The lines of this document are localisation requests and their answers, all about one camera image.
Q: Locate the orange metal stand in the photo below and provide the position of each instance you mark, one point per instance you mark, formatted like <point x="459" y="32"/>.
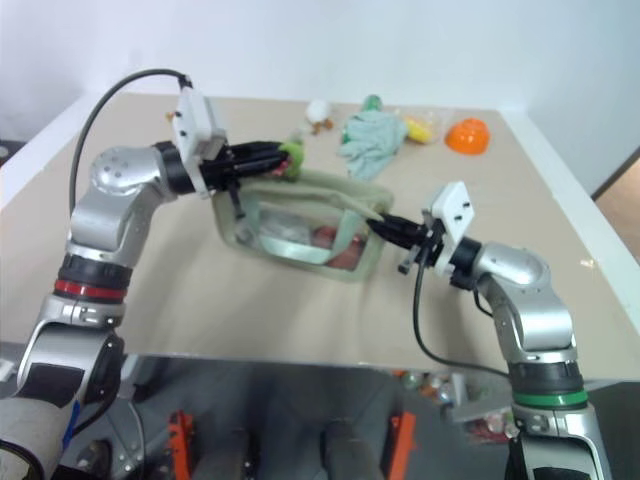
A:
<point x="181" y="440"/>
<point x="401" y="442"/>

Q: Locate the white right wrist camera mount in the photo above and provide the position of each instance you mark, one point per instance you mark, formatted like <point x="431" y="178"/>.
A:
<point x="452" y="205"/>

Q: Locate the orange plastic bowl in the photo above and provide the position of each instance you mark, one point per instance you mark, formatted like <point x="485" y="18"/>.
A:
<point x="467" y="136"/>

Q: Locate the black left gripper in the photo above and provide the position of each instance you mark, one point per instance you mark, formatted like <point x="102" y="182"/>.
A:
<point x="220" y="167"/>

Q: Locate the green zip pouch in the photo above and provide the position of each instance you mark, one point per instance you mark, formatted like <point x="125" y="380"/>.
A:
<point x="300" y="195"/>

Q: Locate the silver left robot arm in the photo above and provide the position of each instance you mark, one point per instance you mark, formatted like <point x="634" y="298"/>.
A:
<point x="110" y="200"/>

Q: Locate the green bottle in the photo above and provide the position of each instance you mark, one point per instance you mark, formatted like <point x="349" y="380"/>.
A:
<point x="372" y="102"/>

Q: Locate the white duck toy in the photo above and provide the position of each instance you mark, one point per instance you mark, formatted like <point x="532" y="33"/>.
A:
<point x="319" y="110"/>

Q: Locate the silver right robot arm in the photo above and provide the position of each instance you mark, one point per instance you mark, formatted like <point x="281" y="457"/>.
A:
<point x="535" y="310"/>

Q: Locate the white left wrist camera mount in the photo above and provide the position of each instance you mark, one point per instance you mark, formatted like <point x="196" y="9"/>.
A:
<point x="195" y="120"/>

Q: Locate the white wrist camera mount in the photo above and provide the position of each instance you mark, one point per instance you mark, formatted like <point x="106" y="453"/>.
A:
<point x="195" y="120"/>
<point x="452" y="205"/>

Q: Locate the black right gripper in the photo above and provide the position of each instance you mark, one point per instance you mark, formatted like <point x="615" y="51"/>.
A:
<point x="429" y="240"/>

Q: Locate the small brown snack pieces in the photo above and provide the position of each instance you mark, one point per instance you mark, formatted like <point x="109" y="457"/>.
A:
<point x="321" y="127"/>

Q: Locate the light green cloth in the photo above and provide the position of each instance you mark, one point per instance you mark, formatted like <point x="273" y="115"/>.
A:
<point x="372" y="142"/>

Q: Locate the pile of small toys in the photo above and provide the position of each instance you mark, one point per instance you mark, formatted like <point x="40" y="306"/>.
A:
<point x="480" y="410"/>

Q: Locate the clear container with yellow item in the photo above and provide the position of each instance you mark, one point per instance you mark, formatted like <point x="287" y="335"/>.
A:
<point x="422" y="129"/>

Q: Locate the red items inside pouch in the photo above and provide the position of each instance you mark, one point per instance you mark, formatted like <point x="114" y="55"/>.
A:
<point x="345" y="250"/>

